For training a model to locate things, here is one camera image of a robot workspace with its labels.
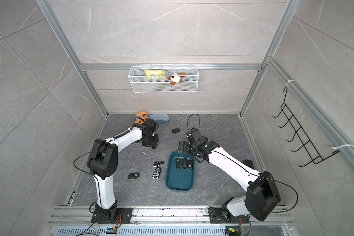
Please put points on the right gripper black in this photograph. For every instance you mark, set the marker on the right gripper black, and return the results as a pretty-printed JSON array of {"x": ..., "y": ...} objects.
[{"x": 186, "y": 144}]

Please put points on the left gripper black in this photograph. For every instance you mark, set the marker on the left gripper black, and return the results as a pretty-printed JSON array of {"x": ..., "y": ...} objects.
[{"x": 156, "y": 143}]

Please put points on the teal storage box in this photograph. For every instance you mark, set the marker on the teal storage box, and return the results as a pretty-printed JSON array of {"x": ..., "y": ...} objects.
[{"x": 181, "y": 180}]

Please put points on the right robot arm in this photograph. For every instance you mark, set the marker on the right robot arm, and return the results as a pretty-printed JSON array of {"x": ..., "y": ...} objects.
[{"x": 262, "y": 194}]

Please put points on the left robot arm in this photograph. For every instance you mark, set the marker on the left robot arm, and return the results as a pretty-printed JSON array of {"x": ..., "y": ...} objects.
[{"x": 103, "y": 161}]

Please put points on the Mercedes key chrome black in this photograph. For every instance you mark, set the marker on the Mercedes key chrome black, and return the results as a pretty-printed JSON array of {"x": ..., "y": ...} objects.
[{"x": 158, "y": 163}]

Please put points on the BMW key silver black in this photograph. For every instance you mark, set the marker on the BMW key silver black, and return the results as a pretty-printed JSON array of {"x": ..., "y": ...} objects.
[{"x": 156, "y": 173}]

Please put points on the orange plush toy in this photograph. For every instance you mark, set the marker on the orange plush toy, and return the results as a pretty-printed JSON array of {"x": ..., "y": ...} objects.
[{"x": 141, "y": 117}]

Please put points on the light blue glasses case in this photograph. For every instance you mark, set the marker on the light blue glasses case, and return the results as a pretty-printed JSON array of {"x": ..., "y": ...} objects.
[{"x": 159, "y": 117}]

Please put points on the yellow plush in basket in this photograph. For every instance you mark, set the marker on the yellow plush in basket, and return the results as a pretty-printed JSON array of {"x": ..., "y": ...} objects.
[{"x": 155, "y": 74}]

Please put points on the brown white plush dog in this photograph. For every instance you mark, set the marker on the brown white plush dog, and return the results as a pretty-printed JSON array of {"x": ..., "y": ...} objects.
[{"x": 176, "y": 78}]

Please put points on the white wire basket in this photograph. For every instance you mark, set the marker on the white wire basket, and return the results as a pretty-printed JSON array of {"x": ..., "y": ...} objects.
[{"x": 140, "y": 84}]

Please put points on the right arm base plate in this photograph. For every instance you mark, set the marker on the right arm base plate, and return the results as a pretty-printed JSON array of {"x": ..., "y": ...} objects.
[{"x": 220, "y": 216}]

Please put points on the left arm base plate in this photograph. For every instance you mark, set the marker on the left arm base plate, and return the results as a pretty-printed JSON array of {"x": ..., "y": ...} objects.
[{"x": 106, "y": 216}]

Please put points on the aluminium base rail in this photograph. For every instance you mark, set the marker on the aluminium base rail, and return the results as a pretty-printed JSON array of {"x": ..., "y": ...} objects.
[{"x": 164, "y": 221}]

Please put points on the black wall hook rack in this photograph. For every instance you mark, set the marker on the black wall hook rack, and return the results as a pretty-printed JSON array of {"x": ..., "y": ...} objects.
[{"x": 300, "y": 134}]

